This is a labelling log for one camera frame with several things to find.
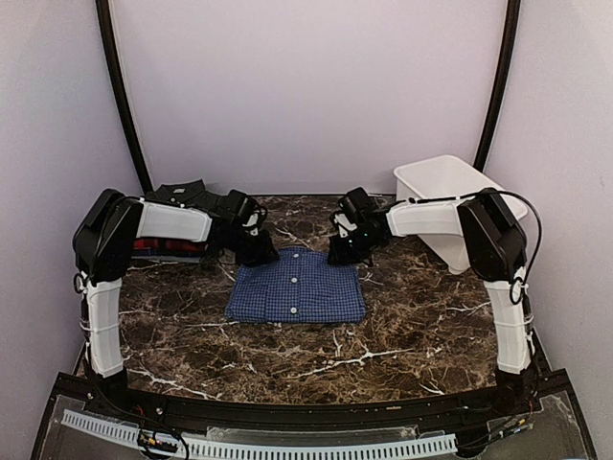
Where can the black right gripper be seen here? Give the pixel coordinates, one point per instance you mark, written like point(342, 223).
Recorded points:
point(340, 255)

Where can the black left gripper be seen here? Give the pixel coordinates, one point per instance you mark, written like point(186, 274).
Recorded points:
point(263, 253)

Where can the black striped shirt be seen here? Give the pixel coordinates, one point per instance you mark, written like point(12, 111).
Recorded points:
point(191, 194)

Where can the blue checked long sleeve shirt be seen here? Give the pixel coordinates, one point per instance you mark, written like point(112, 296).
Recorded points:
point(301, 287)

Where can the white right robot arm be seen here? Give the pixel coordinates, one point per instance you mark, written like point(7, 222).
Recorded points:
point(494, 240)

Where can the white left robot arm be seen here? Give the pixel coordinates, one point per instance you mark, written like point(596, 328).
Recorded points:
point(104, 244)

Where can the white plastic basket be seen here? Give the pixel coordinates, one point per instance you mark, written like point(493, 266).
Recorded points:
point(429, 192)

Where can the red plaid folded shirt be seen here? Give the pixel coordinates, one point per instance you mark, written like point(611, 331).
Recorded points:
point(168, 247)

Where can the white slotted cable duct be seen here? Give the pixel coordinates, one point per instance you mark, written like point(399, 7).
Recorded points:
point(236, 444)

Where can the black front table rail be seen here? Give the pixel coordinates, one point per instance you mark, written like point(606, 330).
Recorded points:
point(463, 411)

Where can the black left frame post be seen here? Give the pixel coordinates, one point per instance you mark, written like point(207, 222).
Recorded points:
point(116, 78)

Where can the black frame post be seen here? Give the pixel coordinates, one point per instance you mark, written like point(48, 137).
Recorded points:
point(499, 84)
point(116, 78)

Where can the black right frame post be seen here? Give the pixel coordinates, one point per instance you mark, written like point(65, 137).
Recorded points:
point(499, 84)

